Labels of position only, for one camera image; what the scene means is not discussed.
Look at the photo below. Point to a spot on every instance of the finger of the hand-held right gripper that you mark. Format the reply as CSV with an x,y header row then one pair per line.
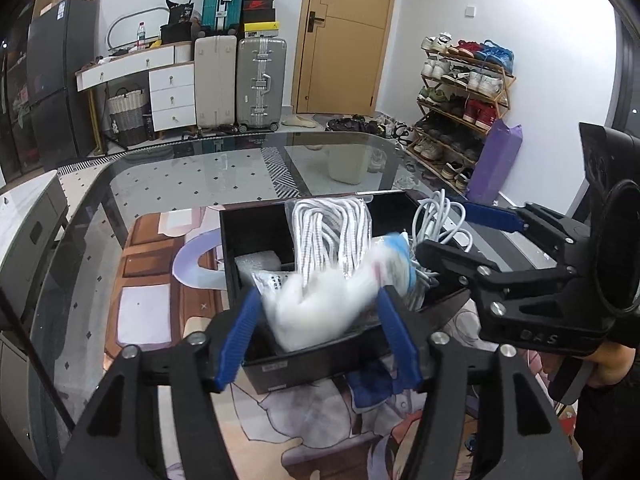
x,y
445,255
490,216

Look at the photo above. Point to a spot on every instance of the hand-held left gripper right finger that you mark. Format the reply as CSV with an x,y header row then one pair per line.
x,y
395,330

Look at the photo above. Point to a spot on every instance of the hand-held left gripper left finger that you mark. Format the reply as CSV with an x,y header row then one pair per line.
x,y
240,330

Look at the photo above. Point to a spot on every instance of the silver printed packet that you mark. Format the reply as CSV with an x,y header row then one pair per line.
x,y
272,280

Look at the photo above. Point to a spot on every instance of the black storage box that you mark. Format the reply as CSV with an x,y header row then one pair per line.
x,y
310,360

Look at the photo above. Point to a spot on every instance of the white plush toy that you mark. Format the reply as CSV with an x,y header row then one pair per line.
x,y
320,310

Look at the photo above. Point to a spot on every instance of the person's right hand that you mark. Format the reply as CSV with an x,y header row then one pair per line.
x,y
612,365

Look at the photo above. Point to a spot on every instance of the purple bag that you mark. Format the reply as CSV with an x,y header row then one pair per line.
x,y
495,165

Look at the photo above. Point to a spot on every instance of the white foam piece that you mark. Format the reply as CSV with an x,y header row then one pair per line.
x,y
257,262

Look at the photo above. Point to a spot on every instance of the wooden shoe rack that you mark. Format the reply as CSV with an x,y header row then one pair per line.
x,y
502,105

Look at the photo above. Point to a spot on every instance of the printed desk mat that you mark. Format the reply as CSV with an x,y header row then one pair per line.
x,y
325,425

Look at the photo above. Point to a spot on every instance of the white trash bin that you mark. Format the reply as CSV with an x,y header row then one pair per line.
x,y
347,165

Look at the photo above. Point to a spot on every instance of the shoe rack with shoes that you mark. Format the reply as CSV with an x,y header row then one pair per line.
x,y
475,80

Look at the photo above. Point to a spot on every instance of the pile of dark sandals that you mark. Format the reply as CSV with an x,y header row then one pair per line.
x,y
365,125

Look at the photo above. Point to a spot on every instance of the person's dark clothing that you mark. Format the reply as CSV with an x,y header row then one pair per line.
x,y
610,425

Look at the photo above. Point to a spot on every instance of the beige slipper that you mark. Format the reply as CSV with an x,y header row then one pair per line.
x,y
300,121

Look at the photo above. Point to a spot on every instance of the wooden door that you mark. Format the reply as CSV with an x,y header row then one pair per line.
x,y
345,50

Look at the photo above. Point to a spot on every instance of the white grey cabinet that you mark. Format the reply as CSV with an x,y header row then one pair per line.
x,y
25,230

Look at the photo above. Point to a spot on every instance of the silver suitcase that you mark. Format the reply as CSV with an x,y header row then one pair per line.
x,y
260,85

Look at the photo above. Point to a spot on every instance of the beige suitcase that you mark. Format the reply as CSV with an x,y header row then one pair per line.
x,y
215,85

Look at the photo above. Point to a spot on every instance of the wicker basket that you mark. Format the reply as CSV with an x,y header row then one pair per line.
x,y
126,110

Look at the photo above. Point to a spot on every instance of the white desk with drawers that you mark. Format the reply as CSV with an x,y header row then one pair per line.
x,y
172,90

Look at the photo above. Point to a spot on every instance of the yellow black shoe box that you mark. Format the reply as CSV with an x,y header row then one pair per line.
x,y
261,30

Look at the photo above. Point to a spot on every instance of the dark refrigerator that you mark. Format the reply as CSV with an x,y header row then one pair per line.
x,y
60,85

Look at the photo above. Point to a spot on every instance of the water bottle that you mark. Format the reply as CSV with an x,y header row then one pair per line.
x,y
141,37

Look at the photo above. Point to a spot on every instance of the black red shoe box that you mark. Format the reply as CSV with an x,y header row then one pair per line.
x,y
259,4

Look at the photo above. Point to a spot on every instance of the black bag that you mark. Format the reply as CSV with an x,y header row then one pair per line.
x,y
179,22

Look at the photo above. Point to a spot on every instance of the curved metal rail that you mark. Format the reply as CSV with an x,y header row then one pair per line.
x,y
116,22

